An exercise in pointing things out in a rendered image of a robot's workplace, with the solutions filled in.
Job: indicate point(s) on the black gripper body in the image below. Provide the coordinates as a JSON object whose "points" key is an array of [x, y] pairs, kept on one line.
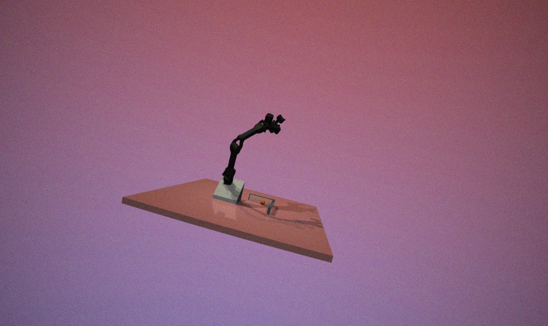
{"points": [[279, 119]]}

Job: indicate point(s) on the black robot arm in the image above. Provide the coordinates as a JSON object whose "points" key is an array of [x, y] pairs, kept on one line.
{"points": [[229, 172]]}

